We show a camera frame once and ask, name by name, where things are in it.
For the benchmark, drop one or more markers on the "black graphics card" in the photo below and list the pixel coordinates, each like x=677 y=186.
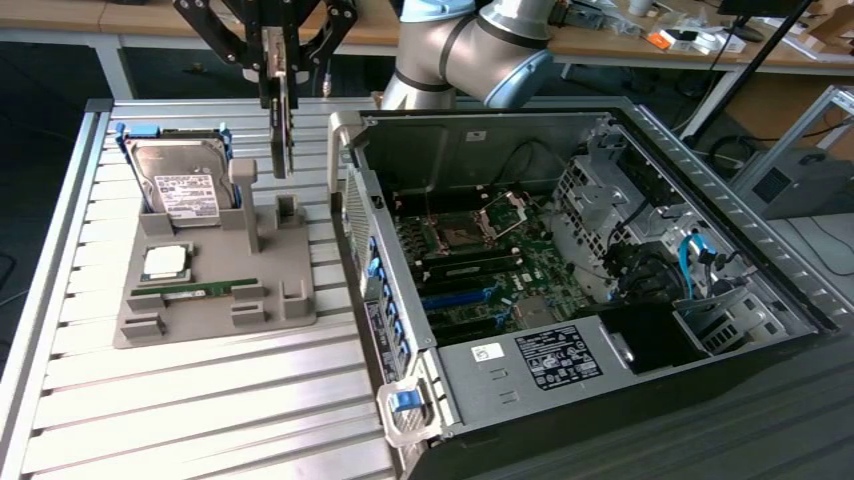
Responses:
x=284 y=140

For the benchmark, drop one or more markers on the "open black PC case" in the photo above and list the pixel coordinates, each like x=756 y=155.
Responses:
x=601 y=450

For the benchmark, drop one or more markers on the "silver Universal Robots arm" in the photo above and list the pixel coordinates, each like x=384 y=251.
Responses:
x=454 y=55

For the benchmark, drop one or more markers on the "silver CPU chip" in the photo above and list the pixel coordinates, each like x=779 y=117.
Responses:
x=166 y=262

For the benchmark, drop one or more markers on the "grey metal drive bracket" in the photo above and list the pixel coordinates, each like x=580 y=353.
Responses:
x=728 y=325

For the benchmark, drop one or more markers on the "orange and white box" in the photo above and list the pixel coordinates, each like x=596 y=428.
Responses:
x=661 y=39

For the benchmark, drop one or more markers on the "black slanted pole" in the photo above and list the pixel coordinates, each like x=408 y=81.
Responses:
x=748 y=75

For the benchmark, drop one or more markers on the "metal disk bay cage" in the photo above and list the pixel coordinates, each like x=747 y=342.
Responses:
x=588 y=195

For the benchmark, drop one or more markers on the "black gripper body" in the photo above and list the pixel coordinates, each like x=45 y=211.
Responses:
x=274 y=10

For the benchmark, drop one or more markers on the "wooden desk grey frame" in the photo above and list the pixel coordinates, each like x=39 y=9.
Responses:
x=601 y=47
x=67 y=20

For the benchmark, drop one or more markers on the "white cup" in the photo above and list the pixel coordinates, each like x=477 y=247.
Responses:
x=641 y=6

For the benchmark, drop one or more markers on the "black monitor with stand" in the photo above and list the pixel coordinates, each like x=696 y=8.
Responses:
x=755 y=6

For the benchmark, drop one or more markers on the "blue expansion slot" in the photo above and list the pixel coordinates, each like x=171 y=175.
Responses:
x=461 y=298

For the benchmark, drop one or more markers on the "grey power supply unit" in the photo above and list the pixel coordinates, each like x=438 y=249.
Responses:
x=481 y=395

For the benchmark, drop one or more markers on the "brown cardboard box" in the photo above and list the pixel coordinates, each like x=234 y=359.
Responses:
x=835 y=25

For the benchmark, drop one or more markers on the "CPU socket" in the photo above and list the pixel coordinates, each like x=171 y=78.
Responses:
x=461 y=235

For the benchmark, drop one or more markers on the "metal socket cover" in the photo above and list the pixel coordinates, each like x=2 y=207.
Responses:
x=504 y=212

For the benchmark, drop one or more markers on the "hard disk in blue carrier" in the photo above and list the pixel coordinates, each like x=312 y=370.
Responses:
x=174 y=160

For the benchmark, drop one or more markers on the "silver chipset heatsink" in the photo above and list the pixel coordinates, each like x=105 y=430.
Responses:
x=534 y=312

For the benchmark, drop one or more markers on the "clear plastic bags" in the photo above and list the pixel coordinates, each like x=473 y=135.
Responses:
x=624 y=22

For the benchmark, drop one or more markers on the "grey parts rack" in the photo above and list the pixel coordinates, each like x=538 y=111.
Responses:
x=201 y=320

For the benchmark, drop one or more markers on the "green RAM stick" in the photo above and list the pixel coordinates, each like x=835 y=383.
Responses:
x=214 y=287

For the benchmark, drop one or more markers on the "grey cabinet box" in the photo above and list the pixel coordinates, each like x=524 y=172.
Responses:
x=801 y=185

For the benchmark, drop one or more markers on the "green motherboard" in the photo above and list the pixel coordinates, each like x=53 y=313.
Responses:
x=544 y=280

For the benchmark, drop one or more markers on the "aluminium profile frame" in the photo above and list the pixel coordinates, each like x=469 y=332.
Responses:
x=828 y=100

